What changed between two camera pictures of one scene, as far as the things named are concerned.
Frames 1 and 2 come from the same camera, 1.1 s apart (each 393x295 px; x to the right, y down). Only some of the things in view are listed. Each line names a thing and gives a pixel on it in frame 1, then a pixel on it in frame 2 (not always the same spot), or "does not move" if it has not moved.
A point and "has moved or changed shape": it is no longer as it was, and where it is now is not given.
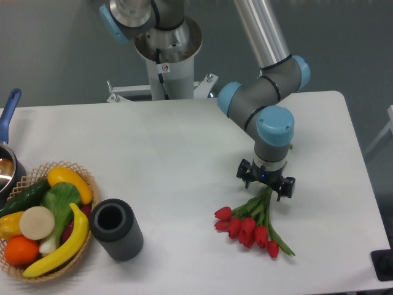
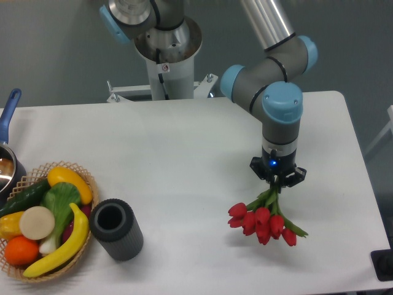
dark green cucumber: x=29 y=196 does not move
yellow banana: x=74 y=247 does not move
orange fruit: x=19 y=250 does not move
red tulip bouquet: x=249 y=222 has moved or changed shape
